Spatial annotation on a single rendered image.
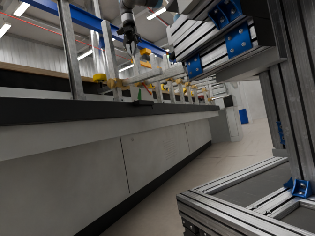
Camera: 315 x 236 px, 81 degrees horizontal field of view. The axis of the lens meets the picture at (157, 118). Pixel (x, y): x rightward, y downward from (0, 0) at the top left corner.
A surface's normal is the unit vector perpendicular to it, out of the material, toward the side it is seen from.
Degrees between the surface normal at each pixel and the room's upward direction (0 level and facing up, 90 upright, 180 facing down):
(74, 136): 90
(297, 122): 90
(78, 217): 90
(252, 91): 90
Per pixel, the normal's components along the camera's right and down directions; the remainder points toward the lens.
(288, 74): -0.88, 0.14
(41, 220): 0.86, -0.18
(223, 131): -0.48, 0.05
